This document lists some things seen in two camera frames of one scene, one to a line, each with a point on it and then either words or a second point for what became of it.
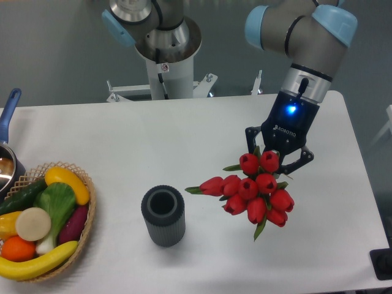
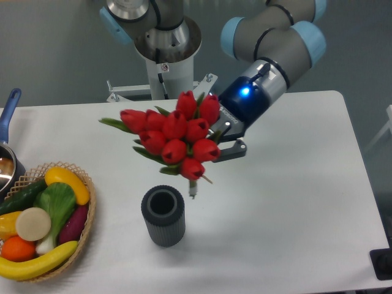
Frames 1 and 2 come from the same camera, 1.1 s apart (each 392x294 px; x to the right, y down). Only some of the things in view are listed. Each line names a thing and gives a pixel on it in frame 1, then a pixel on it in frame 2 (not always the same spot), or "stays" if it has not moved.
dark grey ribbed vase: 163,207 stays
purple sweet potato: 72,227 stays
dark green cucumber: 22,198 stays
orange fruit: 16,249 stays
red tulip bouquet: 255,193 → 181,140
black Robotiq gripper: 286,129 → 241,102
